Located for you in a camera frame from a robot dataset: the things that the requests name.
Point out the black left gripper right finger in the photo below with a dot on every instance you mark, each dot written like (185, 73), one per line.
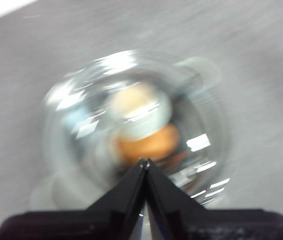
(194, 222)

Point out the glass lid with green knob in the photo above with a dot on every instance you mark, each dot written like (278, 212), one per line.
(141, 115)

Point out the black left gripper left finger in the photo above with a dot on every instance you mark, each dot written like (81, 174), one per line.
(101, 222)

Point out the brown potato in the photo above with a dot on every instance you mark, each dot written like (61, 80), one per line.
(151, 145)

